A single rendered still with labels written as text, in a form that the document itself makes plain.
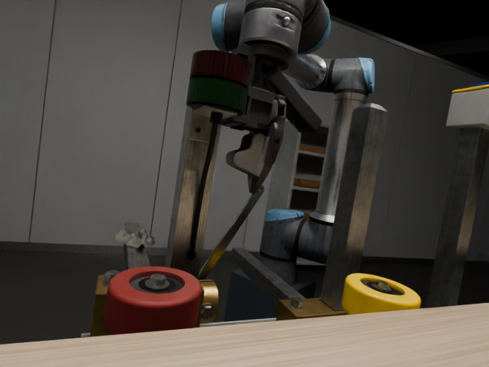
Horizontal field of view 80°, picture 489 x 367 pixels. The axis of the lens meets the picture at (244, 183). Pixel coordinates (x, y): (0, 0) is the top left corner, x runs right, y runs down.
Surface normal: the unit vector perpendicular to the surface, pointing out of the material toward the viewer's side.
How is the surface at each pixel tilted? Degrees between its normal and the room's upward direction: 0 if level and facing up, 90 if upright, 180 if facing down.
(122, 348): 0
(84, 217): 90
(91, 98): 90
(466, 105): 90
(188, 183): 90
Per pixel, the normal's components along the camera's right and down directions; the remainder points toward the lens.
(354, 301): -0.91, -0.11
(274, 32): 0.07, 0.07
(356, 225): 0.39, 0.11
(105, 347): 0.15, -0.99
